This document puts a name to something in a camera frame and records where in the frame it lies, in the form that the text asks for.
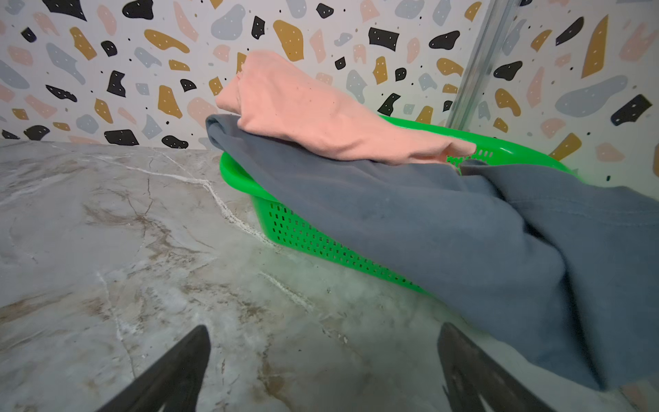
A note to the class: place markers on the peach graphic t-shirt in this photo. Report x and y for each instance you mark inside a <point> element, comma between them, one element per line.
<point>273,98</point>

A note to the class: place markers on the right aluminium corner post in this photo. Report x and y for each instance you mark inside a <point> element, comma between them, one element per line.
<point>497,20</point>

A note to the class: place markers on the grey t-shirt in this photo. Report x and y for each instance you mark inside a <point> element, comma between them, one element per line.
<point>564,272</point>

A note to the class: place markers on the green plastic laundry basket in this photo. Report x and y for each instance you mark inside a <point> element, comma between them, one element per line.
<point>285,227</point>

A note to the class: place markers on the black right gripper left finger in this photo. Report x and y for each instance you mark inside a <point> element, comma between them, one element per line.
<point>173,383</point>

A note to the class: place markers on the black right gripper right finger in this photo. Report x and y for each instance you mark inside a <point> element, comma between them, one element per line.
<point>476,382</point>

